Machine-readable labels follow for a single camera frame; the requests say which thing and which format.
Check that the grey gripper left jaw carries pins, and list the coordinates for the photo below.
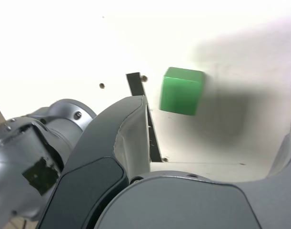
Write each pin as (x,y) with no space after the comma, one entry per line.
(104,133)

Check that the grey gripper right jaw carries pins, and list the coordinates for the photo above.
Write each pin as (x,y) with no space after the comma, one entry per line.
(183,205)

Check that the green cube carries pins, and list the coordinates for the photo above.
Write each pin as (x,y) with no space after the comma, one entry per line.
(181,95)

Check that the black tape strip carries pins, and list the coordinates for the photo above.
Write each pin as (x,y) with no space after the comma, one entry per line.
(135,83)

